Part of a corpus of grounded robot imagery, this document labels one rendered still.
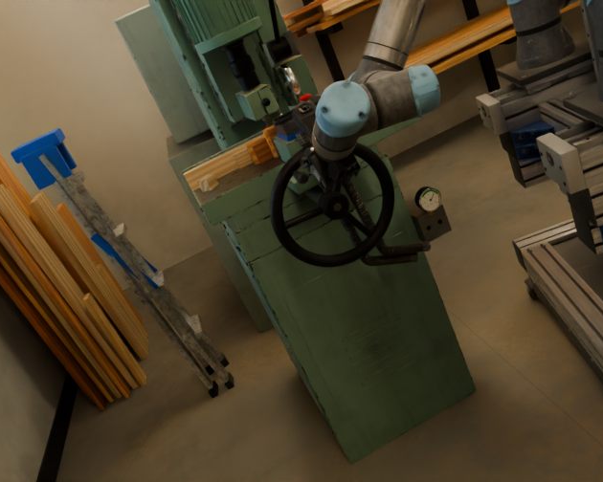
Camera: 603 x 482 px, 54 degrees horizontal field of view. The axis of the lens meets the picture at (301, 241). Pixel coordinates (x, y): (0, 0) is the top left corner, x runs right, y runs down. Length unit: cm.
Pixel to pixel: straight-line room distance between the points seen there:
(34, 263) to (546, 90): 199
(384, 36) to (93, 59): 294
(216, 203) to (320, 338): 47
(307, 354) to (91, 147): 257
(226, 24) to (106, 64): 240
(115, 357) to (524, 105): 196
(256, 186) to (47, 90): 259
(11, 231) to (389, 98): 195
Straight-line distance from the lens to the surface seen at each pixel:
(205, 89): 173
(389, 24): 104
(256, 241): 146
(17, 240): 261
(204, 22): 148
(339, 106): 87
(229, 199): 142
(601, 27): 129
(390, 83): 92
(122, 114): 384
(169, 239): 399
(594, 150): 128
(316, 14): 355
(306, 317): 156
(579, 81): 178
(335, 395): 170
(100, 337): 274
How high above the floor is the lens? 124
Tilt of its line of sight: 21 degrees down
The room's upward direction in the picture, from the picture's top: 25 degrees counter-clockwise
